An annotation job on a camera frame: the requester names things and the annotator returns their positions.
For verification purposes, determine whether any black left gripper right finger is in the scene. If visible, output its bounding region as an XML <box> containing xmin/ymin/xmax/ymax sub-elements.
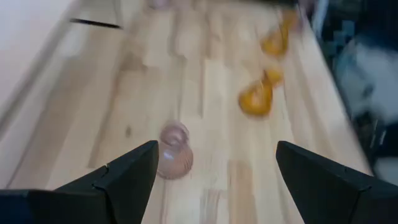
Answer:
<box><xmin>275</xmin><ymin>140</ymin><xmax>398</xmax><ymax>224</ymax></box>

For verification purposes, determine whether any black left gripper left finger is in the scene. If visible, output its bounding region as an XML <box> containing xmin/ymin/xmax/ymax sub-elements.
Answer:
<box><xmin>0</xmin><ymin>139</ymin><xmax>160</xmax><ymax>224</ymax></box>

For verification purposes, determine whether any pink ribbed glass candle holder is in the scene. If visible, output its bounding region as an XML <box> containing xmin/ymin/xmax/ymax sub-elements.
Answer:
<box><xmin>157</xmin><ymin>120</ymin><xmax>194</xmax><ymax>180</ymax></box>

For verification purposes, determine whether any amber ribbed glass candle holder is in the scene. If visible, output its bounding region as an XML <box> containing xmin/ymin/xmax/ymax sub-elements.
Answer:
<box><xmin>259</xmin><ymin>9</ymin><xmax>301</xmax><ymax>58</ymax></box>
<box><xmin>238</xmin><ymin>67</ymin><xmax>285</xmax><ymax>118</ymax></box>

